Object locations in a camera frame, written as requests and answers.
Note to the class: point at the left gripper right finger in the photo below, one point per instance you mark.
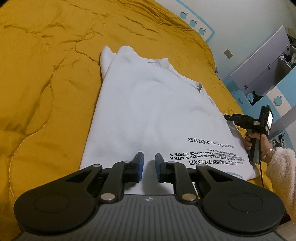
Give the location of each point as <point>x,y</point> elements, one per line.
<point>181,177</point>

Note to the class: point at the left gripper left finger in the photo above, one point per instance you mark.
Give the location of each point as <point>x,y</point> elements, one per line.
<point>120,174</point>

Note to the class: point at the white long-sleeve sweatshirt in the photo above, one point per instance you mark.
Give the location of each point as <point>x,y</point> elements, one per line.
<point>146,106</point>

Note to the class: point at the person's right hand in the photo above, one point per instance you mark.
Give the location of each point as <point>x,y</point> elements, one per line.
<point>267,150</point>

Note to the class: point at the mustard yellow quilted bedspread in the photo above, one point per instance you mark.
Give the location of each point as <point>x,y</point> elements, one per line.
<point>50,80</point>

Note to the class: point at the blue and lilac wall cabinet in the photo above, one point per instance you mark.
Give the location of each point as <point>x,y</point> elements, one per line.
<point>267,77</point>

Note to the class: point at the grey wall switch plate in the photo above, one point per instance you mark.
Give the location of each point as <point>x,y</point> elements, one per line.
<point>228,54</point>

